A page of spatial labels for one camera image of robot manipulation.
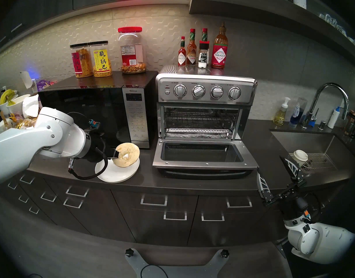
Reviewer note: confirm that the red label snack jar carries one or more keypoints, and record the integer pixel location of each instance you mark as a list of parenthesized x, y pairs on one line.
[(79, 63)]

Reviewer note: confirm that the brown glass bottle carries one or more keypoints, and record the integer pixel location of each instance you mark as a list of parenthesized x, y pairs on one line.
[(352, 122)]

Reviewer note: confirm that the purple snack bag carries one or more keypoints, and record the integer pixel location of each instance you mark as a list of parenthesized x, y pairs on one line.
[(42, 84)]

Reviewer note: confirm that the stainless steel toaster oven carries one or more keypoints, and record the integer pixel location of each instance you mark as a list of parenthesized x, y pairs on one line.
[(206, 77)]

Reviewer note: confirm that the black cap salt grinder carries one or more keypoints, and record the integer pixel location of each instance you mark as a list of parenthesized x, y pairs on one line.
[(203, 56)]

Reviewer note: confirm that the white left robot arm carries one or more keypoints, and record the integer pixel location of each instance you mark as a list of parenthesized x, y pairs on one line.
[(21, 147)]

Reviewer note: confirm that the small chrome sink button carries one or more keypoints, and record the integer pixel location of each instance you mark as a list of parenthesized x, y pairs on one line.
[(322, 124)]

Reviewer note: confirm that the dark wall shelf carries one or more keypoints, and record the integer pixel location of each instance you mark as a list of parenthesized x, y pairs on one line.
[(267, 12)]

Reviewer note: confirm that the large red lid jar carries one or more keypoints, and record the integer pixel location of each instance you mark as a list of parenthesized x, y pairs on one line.
[(131, 57)]

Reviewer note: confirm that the medium orange Tabasco bottle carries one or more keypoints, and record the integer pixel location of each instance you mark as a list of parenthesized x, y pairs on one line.
[(191, 57)]

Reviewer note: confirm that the stainless steel sink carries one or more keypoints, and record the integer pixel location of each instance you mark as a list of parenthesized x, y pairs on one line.
[(305, 141)]

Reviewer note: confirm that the black base plate knob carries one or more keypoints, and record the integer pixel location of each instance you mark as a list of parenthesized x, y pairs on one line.
[(129, 252), (224, 253)]

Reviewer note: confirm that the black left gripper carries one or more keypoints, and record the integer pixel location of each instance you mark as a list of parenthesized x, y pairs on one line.
[(96, 147)]

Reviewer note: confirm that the large Tabasco sauce bottle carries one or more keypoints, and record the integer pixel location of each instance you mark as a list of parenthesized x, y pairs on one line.
[(219, 57)]

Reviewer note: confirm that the yellow label snack jar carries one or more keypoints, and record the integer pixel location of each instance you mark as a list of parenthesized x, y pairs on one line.
[(101, 60)]

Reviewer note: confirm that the small red Tabasco bottle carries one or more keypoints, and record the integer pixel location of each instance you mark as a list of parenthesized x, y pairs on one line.
[(182, 58)]

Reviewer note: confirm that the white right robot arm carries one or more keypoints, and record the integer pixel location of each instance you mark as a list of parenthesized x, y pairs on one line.
[(328, 242)]

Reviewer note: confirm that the round white plate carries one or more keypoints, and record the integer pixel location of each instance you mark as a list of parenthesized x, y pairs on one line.
[(113, 176)]

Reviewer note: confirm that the yellow liquid soap dispenser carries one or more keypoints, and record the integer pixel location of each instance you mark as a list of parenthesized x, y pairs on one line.
[(280, 116)]

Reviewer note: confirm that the white bottle with blue cap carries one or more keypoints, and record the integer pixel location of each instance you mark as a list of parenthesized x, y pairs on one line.
[(333, 119)]

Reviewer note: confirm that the pale bagel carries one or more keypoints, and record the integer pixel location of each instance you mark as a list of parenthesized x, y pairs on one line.
[(131, 150)]

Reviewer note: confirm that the foil lined oven tray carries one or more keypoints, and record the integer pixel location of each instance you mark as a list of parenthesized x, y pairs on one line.
[(194, 134)]

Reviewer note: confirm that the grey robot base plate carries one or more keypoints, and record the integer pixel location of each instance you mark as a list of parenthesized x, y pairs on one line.
[(137, 265)]

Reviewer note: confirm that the yellow banana bunch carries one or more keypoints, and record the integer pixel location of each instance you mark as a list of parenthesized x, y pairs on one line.
[(6, 95)]

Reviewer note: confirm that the blue dish soap bottle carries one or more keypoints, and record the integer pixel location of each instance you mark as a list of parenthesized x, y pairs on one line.
[(296, 112)]

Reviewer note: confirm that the dark lower kitchen cabinet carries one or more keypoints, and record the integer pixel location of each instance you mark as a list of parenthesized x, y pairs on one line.
[(165, 234)]

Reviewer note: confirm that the black microwave oven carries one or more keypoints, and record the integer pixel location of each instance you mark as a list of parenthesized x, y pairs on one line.
[(113, 106)]

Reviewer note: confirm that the glass toaster oven door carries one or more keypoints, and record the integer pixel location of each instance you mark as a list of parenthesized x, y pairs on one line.
[(206, 164)]

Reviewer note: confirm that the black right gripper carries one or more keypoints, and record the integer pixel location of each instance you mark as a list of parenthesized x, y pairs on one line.
[(294, 208)]

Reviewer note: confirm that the chrome gooseneck faucet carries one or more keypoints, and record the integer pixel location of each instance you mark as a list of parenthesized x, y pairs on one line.
[(329, 85)]

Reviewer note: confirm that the silver oven knob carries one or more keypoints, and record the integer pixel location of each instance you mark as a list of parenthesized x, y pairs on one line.
[(180, 90), (217, 92), (199, 91), (234, 93)]

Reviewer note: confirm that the green label Tabasco bottle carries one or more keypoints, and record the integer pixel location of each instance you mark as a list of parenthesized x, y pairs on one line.
[(204, 35)]

